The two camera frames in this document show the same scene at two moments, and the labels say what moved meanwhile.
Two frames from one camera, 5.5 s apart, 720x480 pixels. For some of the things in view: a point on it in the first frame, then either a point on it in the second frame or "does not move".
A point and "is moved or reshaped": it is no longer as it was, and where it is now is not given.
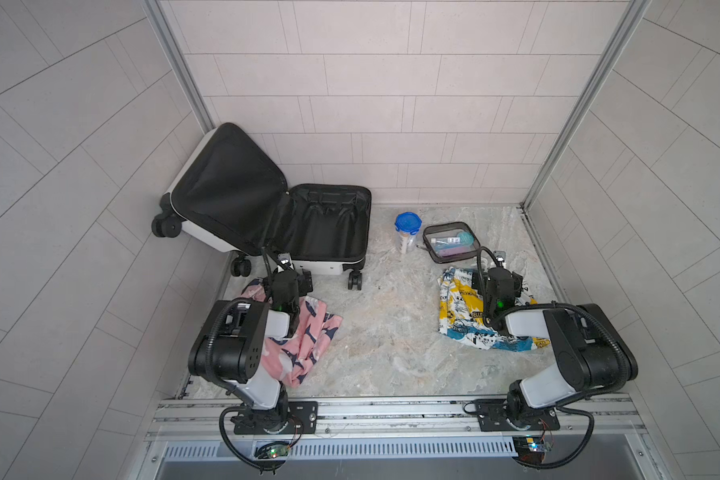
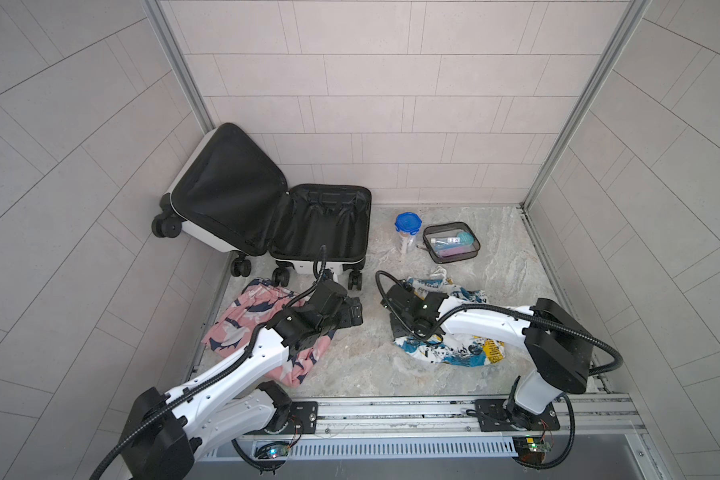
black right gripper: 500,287 -> 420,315
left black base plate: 303,419 does not move
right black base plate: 491,415 does not move
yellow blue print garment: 462,315 is moved or reshaped
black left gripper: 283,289 -> 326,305
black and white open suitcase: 232,195 does not move
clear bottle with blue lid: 407,226 does not move
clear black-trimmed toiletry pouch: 448,242 does not move
